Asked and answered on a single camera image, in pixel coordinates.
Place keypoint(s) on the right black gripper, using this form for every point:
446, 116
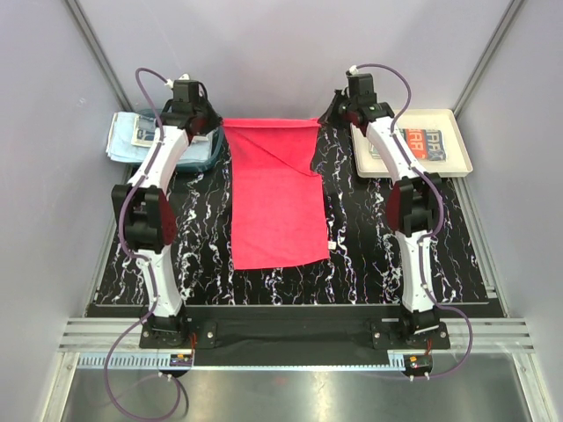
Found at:
329, 116

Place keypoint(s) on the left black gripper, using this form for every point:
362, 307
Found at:
215, 120

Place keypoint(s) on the colourful bear print towel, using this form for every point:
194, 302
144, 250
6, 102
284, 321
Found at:
426, 144

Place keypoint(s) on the red towel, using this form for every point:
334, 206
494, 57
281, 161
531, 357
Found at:
278, 209

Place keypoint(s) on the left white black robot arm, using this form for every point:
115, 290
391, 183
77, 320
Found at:
145, 219

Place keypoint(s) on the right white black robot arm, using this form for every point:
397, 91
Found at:
414, 210

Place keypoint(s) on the teal plastic basket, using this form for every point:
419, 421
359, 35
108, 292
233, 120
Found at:
200, 156

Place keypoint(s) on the blue beige patterned towel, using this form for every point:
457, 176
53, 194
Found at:
143, 131

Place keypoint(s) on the light blue towel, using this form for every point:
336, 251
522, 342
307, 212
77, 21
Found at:
118, 146

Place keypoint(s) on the cream plastic tray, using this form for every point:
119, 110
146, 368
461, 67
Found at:
458, 164

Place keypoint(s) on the black marble pattern mat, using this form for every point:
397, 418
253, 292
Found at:
364, 268

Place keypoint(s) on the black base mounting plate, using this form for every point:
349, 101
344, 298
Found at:
286, 329

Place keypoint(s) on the left aluminium frame post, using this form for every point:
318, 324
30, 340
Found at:
91, 40

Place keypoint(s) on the aluminium frame post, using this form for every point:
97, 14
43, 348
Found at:
91, 40
493, 46

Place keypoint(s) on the right aluminium frame post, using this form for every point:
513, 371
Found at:
493, 46

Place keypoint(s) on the aluminium rail with slots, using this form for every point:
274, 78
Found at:
358, 348

